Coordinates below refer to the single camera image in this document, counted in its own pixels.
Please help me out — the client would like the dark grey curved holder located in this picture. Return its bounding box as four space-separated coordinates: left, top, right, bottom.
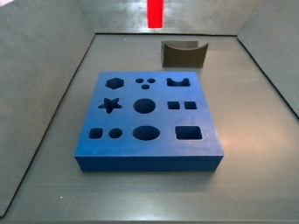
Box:
162 40 210 68

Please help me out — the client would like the blue shape-sorter block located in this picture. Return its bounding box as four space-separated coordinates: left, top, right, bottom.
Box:
75 72 225 172

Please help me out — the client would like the red vertical strip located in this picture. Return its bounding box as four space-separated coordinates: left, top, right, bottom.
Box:
147 0 165 28

